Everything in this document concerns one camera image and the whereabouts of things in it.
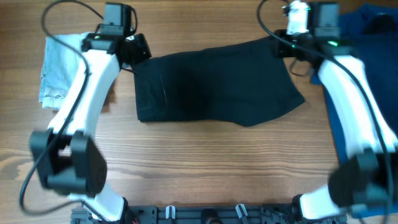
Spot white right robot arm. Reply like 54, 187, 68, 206
275, 30, 397, 221

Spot light blue denim shorts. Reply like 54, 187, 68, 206
39, 37, 81, 110

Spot black shorts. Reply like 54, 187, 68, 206
133, 37, 305, 127

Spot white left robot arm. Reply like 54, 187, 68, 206
30, 33, 151, 223

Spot dark navy garment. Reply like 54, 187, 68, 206
351, 34, 397, 134

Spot blue polo shirt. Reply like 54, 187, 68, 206
310, 2, 398, 220

